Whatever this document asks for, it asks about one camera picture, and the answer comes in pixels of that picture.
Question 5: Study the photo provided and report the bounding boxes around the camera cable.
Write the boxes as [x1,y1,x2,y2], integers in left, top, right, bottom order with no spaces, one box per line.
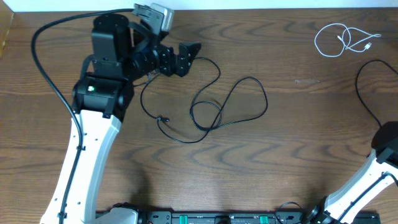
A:
[30,8,137,224]
[337,172,398,224]

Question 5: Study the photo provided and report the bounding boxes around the right camera cable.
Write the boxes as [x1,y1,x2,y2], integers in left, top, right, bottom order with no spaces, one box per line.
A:
[337,172,398,224]

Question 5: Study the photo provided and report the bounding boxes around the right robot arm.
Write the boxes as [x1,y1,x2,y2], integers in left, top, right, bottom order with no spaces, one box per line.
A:
[325,121,397,223]

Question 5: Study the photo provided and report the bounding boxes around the left camera cable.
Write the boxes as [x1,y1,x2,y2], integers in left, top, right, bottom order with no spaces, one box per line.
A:
[30,8,137,224]

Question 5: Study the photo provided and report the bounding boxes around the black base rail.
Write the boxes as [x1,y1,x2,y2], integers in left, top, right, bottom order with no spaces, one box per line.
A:
[96,202,382,224]

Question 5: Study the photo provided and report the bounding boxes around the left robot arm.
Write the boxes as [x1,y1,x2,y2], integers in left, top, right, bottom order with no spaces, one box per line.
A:
[41,3,201,223]

